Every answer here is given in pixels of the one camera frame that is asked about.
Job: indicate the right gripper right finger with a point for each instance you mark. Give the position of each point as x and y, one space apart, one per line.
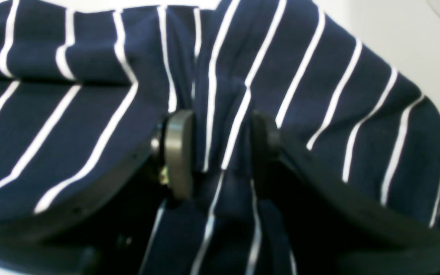
332 226

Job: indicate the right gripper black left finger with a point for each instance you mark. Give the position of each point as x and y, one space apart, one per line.
94 229

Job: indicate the navy white striped t-shirt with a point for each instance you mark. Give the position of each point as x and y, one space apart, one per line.
78 91

